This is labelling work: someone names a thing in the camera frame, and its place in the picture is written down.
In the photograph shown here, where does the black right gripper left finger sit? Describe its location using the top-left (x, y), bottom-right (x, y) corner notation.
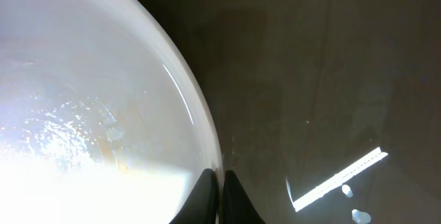
top-left (170, 168), bottom-right (219, 224)

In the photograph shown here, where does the pink plate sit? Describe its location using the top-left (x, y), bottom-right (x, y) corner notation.
top-left (1, 0), bottom-right (223, 223)

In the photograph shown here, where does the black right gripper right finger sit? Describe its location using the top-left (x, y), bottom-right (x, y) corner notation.
top-left (220, 170), bottom-right (265, 224)

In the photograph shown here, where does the brown large tray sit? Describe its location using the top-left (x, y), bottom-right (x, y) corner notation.
top-left (138, 0), bottom-right (440, 223)

